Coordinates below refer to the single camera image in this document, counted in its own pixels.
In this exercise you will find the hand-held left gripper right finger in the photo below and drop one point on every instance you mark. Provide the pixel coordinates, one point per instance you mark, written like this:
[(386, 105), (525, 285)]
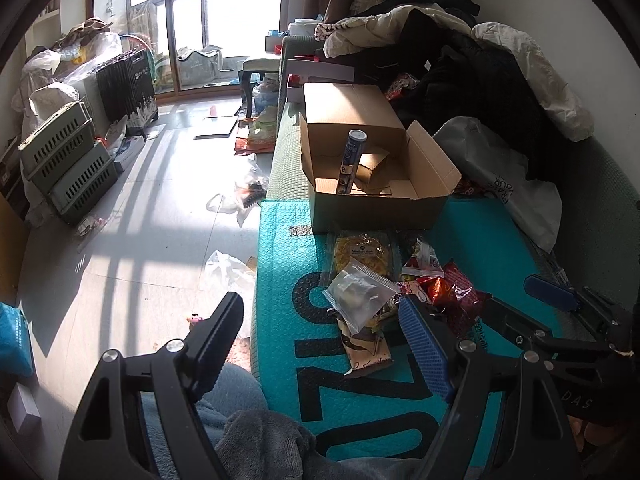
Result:
[(425, 347)]

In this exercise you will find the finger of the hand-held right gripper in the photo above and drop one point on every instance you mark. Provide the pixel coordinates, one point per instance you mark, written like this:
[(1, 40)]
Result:
[(515, 322), (550, 292)]

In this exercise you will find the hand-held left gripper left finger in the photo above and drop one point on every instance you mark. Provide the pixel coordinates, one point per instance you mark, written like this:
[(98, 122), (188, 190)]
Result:
[(220, 340)]

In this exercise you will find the dark red snack packet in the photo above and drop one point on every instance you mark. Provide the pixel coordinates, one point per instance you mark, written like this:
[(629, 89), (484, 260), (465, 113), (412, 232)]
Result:
[(467, 292)]

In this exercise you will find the bright red snack packet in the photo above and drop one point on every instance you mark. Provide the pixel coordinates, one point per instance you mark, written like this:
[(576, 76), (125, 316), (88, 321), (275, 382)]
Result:
[(436, 291)]

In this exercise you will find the brown snack packet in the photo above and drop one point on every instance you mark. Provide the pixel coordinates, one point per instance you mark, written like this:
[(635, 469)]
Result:
[(365, 355)]

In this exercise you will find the clear zip bag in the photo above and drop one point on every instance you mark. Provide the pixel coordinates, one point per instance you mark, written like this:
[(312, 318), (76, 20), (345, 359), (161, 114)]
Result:
[(357, 292)]

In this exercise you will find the yellow snack packet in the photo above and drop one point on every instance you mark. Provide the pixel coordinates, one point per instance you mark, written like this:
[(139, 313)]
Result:
[(365, 255)]

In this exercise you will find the brown cardboard box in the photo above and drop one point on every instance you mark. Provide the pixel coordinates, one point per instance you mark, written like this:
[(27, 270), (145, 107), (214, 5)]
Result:
[(375, 210)]

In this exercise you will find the person's right hand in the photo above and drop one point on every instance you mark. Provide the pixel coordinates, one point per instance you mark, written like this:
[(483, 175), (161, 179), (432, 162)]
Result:
[(605, 435)]

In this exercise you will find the small pink toy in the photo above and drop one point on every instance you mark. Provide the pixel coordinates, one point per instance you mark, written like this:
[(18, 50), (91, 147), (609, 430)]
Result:
[(195, 318)]

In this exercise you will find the white red drink pouch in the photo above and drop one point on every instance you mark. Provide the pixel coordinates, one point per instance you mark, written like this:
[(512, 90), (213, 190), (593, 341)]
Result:
[(422, 260)]

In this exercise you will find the teal bubble mat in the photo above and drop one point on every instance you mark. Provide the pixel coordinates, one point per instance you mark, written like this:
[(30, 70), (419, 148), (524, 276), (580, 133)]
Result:
[(475, 240)]

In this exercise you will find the red white wrapper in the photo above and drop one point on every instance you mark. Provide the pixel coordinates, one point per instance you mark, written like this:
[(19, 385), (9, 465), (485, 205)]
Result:
[(467, 189)]

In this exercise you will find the white printed plastic bag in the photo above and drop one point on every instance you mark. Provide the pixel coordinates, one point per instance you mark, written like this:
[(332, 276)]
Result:
[(480, 160)]

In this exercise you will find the grey green sofa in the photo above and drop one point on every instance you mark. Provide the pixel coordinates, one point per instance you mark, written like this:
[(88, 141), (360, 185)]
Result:
[(287, 160)]

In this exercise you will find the green plastic basket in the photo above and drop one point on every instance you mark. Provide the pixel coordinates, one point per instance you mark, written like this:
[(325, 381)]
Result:
[(85, 195), (70, 167)]

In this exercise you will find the blue cloth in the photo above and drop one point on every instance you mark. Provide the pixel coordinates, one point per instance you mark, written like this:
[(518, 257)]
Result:
[(15, 340)]

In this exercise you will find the orange packet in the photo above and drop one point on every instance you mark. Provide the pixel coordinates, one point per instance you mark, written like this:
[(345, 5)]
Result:
[(255, 137)]

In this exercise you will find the small white box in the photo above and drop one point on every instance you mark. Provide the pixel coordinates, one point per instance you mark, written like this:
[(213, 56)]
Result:
[(24, 407)]

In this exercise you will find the white blue box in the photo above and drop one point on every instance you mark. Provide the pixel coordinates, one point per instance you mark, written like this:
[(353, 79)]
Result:
[(129, 152)]

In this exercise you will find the black clothing pile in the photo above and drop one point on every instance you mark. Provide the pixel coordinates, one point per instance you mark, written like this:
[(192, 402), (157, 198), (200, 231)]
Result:
[(480, 85)]

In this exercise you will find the red patterned snack bag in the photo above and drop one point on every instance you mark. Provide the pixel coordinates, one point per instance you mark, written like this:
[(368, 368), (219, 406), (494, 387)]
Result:
[(400, 85)]

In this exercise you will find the grey plastic crates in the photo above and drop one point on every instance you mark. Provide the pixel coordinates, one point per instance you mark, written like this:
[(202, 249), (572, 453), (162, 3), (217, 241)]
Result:
[(55, 135)]

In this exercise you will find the black radiator heater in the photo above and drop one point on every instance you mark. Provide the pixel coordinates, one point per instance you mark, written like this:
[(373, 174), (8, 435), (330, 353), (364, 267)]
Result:
[(127, 85)]

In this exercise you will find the grey storage bag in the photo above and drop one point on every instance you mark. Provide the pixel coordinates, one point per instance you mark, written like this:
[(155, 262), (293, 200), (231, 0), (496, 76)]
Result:
[(200, 67)]

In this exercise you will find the dark wooden stool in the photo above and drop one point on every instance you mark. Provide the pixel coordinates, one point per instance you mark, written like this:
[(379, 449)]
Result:
[(255, 67)]

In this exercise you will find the white flat box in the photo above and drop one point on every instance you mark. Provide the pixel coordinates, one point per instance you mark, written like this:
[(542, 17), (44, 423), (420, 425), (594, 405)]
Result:
[(315, 70)]

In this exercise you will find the pile of white bags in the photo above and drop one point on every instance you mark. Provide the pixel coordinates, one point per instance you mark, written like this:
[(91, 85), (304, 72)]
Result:
[(50, 95)]

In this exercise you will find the pile of clothes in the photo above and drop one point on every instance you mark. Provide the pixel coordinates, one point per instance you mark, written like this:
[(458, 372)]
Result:
[(370, 30)]

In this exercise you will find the window frame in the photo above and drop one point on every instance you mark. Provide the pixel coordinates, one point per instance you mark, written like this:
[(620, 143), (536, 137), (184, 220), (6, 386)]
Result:
[(170, 25)]

